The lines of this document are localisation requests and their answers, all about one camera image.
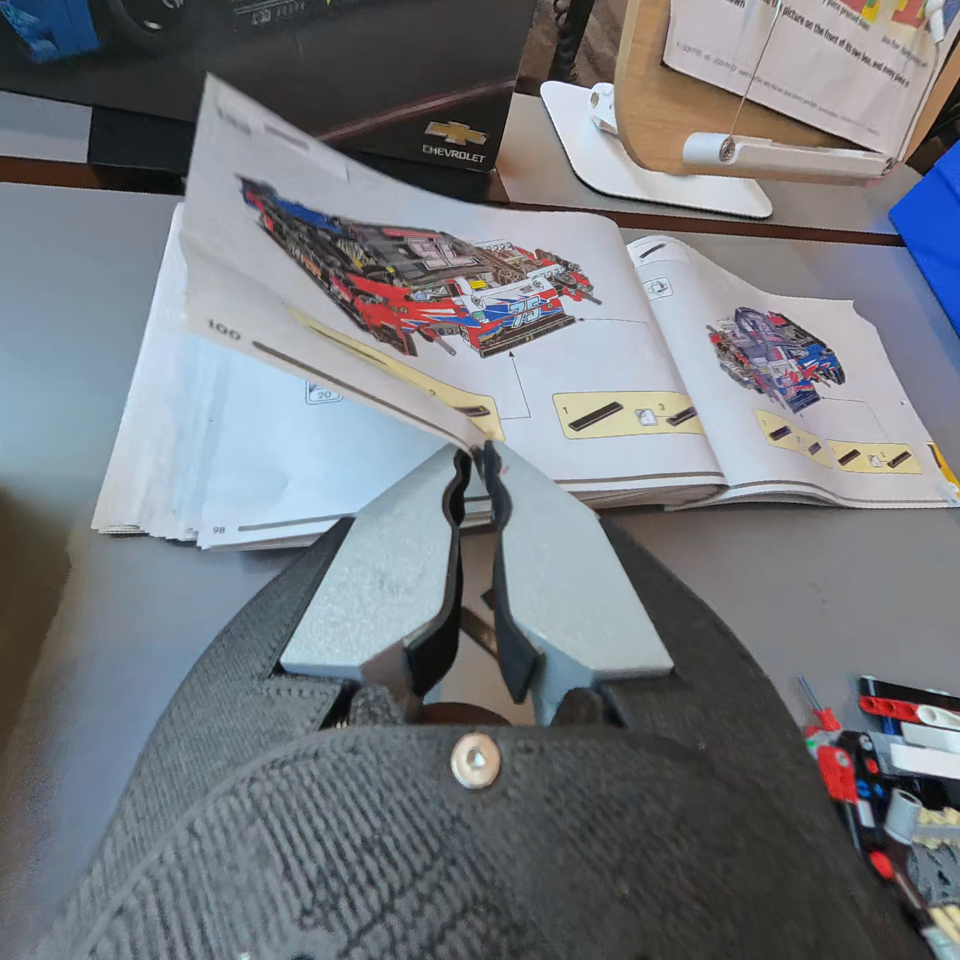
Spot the wooden document stand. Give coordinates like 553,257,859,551
540,0,960,220

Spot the toy brick race car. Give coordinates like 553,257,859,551
798,675,960,960

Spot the toy car instruction booklet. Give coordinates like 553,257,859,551
91,72,960,552

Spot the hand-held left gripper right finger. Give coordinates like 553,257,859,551
483,440,676,727

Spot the blue storage bin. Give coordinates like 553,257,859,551
888,141,960,336

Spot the grey desk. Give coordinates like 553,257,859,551
0,90,960,960

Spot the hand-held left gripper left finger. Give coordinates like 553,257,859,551
279,442,474,723

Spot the printed instruction sheet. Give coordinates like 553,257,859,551
663,0,945,157

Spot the black toy car box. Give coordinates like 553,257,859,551
0,0,538,205

